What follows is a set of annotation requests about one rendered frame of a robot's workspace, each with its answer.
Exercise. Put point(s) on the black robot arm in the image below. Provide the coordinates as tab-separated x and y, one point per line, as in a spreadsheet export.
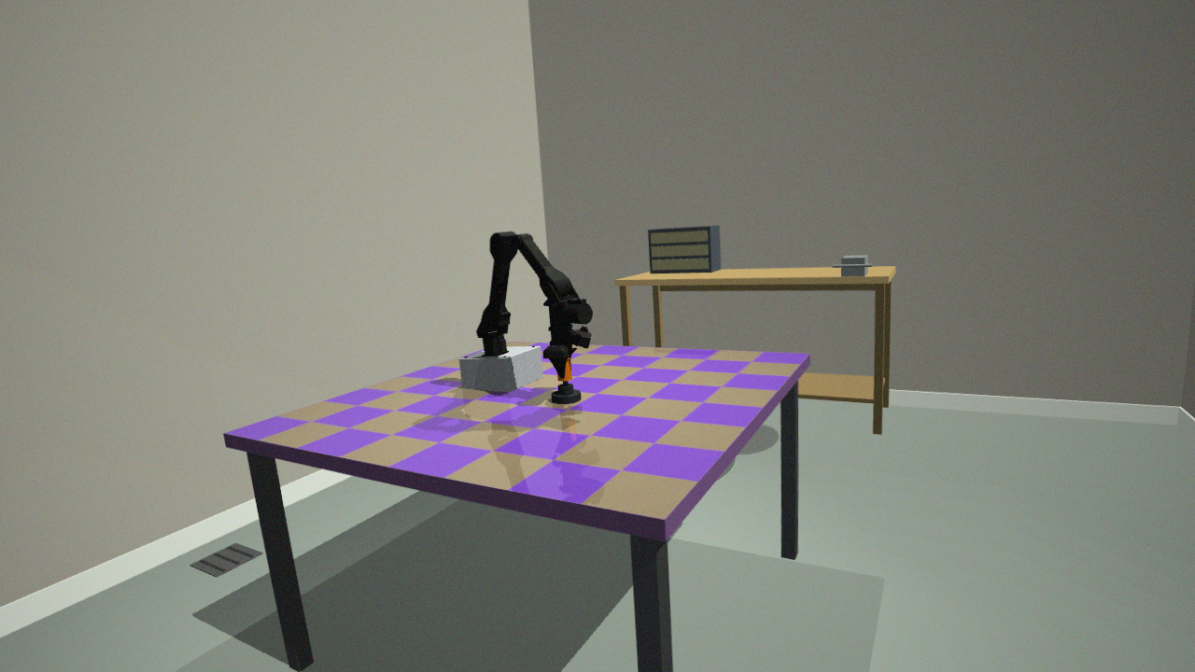
564	303

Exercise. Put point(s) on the dark grey round pedestal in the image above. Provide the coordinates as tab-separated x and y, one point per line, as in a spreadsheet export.
566	394

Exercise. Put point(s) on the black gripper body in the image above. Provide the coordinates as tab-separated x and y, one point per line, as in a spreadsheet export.
558	346

